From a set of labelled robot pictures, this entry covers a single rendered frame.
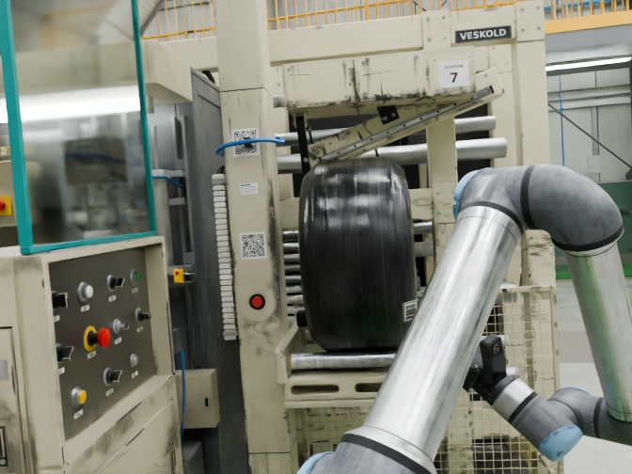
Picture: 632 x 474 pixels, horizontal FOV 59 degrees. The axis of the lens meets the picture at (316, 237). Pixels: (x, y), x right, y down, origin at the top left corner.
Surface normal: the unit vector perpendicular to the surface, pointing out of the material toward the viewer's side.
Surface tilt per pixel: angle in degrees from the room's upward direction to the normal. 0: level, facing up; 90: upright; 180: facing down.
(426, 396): 61
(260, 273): 90
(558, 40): 90
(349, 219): 67
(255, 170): 90
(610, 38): 90
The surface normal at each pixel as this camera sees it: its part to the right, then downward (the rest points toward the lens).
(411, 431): 0.16, -0.45
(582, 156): -0.22, 0.07
